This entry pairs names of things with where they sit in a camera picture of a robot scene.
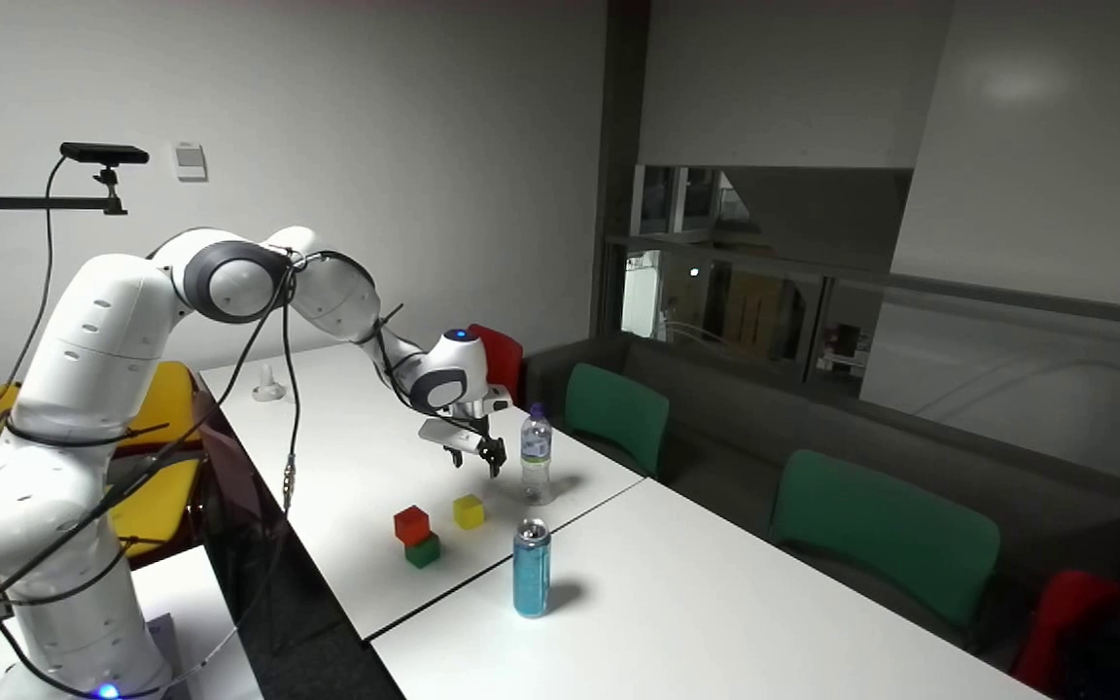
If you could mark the yellow chair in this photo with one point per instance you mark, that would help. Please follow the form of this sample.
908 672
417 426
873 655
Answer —
158 501

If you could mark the red chair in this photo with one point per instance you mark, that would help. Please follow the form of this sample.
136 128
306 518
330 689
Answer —
504 365
1061 625

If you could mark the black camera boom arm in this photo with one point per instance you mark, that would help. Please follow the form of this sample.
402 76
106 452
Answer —
28 201

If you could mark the white wall switch plate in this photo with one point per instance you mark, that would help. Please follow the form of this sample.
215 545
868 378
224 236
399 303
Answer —
190 161

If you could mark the green chair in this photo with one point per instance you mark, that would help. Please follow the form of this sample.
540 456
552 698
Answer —
890 529
615 414

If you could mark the black stereo camera bar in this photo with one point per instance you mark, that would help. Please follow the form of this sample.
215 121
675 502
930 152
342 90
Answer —
102 152

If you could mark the grey sofa bench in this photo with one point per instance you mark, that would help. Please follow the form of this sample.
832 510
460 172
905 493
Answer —
741 430

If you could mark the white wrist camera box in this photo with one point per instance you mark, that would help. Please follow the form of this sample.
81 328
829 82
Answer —
451 439

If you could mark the green cube block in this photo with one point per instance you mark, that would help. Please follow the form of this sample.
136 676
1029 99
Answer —
421 554

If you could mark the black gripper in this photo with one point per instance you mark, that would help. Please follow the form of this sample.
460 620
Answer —
487 426

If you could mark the small grey tabletop item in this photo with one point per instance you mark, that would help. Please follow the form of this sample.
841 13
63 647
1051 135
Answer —
268 386

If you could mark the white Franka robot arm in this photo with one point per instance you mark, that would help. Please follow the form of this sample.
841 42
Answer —
96 353

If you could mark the clear plastic water bottle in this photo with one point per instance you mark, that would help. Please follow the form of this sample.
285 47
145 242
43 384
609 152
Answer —
535 452

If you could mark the red cube block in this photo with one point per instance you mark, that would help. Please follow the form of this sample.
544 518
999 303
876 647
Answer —
412 523

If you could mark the blue drink can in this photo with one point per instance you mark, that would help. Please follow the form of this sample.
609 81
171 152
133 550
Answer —
529 570

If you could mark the interior glass window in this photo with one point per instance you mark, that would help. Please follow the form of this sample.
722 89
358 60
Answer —
767 299

